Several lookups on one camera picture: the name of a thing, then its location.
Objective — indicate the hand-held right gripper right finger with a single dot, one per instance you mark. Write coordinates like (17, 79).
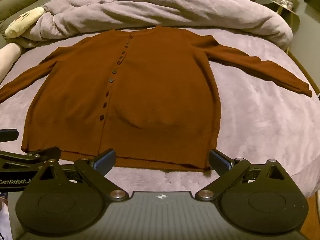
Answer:
(220, 160)

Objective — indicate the grey-green padded headboard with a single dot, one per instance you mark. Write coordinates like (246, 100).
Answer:
(22, 0)

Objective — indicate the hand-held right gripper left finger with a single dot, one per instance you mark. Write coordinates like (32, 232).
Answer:
(107, 158)

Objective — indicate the purple duvet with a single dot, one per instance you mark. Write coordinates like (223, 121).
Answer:
(155, 10)

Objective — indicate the yellow side table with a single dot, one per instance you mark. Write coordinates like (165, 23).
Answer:
(291, 15)

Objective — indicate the brown button cardigan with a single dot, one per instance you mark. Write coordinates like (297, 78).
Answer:
(155, 87)

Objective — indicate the pink bolster pillow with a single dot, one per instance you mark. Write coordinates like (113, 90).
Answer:
(8, 57)

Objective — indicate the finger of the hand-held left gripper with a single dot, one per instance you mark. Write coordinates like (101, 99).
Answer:
(30, 157)
(10, 134)

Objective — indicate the cream plush pillow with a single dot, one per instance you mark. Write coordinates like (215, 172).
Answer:
(23, 22)

